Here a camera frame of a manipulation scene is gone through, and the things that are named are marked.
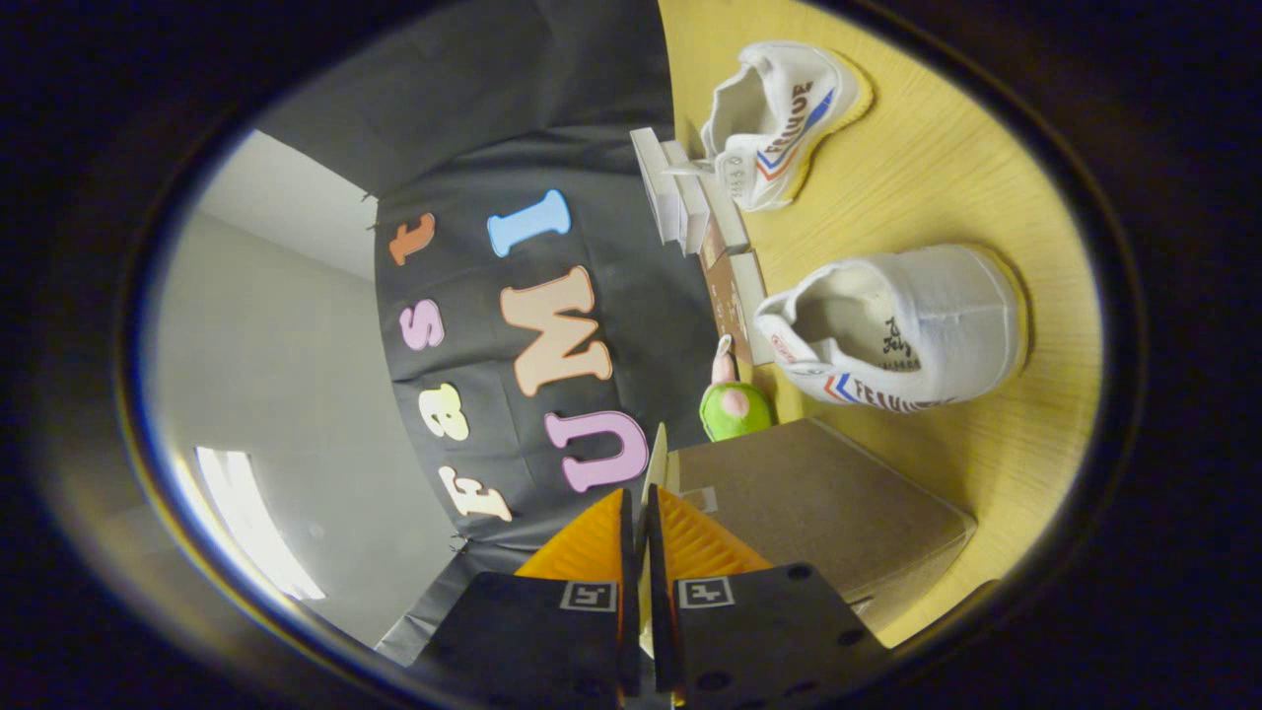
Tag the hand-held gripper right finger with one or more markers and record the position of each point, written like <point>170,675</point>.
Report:
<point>655,552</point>

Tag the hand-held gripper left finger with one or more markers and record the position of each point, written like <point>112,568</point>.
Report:
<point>625,552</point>

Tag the brown cardboard storage box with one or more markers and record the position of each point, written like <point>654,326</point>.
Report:
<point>818,503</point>

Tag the white canvas shoe plain toe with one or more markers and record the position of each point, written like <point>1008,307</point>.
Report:
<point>917,325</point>

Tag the white canvas shoe striped side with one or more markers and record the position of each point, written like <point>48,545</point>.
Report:
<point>779,118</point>

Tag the green and pink plush toy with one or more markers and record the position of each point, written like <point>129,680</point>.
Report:
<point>735,406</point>

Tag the brown patterned book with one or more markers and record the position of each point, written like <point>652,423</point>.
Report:
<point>728,301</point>

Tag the black backdrop cloth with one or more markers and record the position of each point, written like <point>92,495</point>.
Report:
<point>513,296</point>

